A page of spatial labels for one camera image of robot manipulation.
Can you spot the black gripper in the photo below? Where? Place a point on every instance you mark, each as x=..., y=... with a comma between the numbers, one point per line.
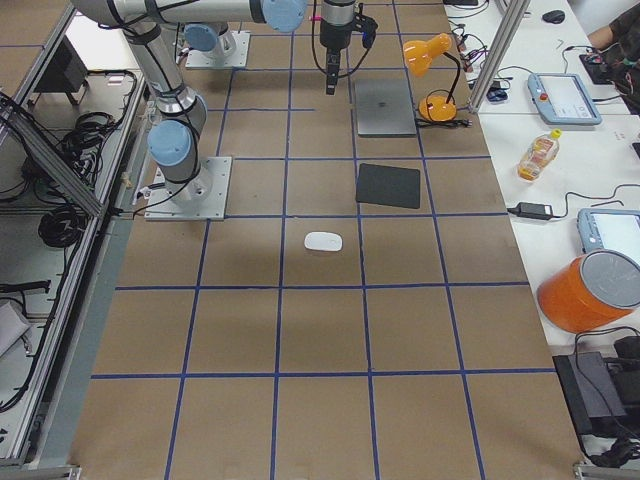
x=332, y=35

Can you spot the white computer mouse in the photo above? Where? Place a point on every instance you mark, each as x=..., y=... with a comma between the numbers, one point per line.
x=323, y=241

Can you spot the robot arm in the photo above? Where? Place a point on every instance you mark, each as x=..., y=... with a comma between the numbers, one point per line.
x=141, y=20
x=173, y=142

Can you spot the black mousepad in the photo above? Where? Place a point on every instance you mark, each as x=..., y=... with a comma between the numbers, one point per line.
x=388, y=186

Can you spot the grey closed laptop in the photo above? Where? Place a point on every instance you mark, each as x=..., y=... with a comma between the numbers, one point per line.
x=384, y=108

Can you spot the orange juice bottle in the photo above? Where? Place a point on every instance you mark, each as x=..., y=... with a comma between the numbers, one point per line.
x=542, y=150

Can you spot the blue teach pendant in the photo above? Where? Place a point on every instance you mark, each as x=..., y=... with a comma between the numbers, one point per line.
x=562, y=99
x=612, y=229

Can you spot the black power adapter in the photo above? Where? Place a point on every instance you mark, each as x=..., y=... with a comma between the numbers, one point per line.
x=535, y=211

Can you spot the orange cylindrical container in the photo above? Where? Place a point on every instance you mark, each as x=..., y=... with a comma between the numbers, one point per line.
x=594, y=290

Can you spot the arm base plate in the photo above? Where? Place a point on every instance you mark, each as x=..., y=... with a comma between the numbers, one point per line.
x=205, y=197
x=212, y=51

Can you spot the aluminium frame post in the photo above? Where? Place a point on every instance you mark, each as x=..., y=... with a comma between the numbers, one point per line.
x=504, y=35

